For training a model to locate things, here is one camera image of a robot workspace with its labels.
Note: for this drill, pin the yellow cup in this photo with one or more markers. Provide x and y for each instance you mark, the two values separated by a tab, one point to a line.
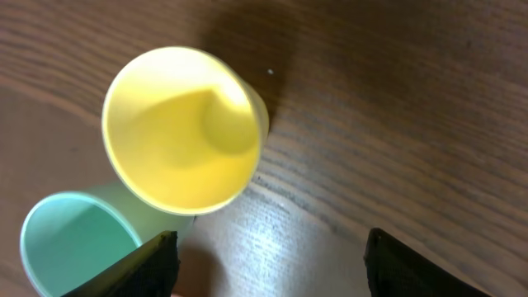
183	130

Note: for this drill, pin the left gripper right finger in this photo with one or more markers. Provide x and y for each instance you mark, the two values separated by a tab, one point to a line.
393	269

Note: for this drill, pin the mint green cup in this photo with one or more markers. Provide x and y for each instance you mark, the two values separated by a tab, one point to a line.
71	236

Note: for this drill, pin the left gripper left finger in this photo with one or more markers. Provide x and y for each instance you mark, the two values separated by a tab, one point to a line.
150	270

